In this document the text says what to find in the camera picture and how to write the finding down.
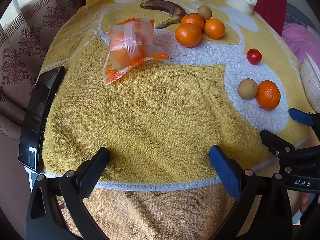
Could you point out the white plastic basket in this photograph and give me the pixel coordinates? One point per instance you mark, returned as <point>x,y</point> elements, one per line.
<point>312,82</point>

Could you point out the pink blanket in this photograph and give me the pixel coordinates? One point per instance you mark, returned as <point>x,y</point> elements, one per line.
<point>298,40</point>

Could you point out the orange plastic-wrapped packet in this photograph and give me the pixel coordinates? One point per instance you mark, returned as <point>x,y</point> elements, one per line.
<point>122,52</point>

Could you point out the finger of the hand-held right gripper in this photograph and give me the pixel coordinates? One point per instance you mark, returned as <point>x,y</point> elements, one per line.
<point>275,141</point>
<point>301,116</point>

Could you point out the orange mandarin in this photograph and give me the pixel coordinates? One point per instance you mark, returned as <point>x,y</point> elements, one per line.
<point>193,19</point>
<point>188,35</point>
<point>268,95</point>
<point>215,28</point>

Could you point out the yellow printed towel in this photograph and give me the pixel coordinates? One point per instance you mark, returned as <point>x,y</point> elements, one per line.
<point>155,110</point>

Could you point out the grey bed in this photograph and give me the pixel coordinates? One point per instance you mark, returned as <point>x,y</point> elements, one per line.
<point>297,13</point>

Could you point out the red cherry tomato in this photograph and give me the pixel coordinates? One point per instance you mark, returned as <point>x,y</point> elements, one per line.
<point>254,56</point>

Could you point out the brown round fruit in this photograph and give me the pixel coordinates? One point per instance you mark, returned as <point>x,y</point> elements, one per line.
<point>247,88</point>
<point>205,12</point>

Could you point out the patterned curtain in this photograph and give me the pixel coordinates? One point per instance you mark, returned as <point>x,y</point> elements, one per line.
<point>30,40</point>

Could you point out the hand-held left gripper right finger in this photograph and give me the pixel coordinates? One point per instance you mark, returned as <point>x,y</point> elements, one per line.
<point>225,172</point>

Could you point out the person's right hand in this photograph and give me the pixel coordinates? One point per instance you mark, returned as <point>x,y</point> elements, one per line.
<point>304,202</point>

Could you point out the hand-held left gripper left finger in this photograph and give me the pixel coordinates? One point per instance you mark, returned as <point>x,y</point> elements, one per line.
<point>92,170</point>

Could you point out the brown ripe banana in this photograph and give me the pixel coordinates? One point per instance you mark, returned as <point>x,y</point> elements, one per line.
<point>162,6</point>

